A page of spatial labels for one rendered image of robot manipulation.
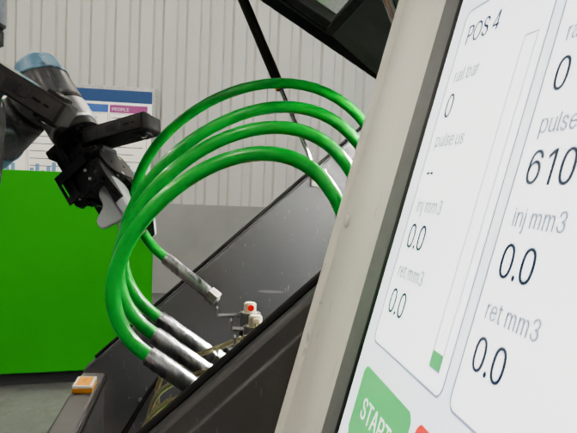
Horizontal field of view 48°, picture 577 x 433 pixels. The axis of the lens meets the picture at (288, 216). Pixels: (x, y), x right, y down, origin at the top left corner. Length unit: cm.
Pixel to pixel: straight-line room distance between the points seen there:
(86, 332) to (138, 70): 388
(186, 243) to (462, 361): 715
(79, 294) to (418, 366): 397
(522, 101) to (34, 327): 408
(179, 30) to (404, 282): 729
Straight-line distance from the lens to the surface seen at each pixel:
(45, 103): 71
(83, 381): 111
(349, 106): 87
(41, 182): 414
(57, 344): 426
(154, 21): 755
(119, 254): 59
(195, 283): 91
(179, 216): 733
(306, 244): 116
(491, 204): 24
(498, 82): 27
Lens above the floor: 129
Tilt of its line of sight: 3 degrees down
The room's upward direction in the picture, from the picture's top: 2 degrees clockwise
